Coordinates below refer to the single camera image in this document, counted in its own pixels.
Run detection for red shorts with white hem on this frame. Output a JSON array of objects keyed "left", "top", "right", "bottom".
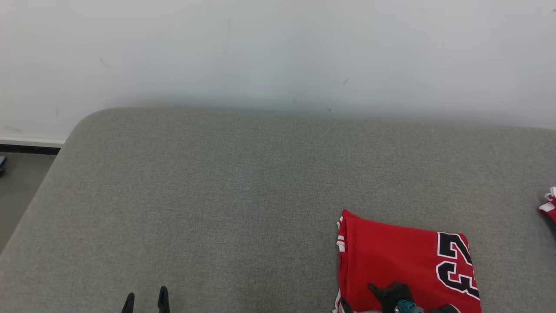
[{"left": 538, "top": 186, "right": 556, "bottom": 225}]

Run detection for dark wall baseboard strip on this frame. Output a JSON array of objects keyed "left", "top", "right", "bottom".
[{"left": 0, "top": 137, "right": 66, "bottom": 156}]

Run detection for red jersey with white sleeves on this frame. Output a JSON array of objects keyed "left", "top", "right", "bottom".
[{"left": 332, "top": 209, "right": 482, "bottom": 313}]

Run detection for grey fabric sofa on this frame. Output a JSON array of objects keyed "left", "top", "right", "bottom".
[{"left": 0, "top": 107, "right": 556, "bottom": 313}]

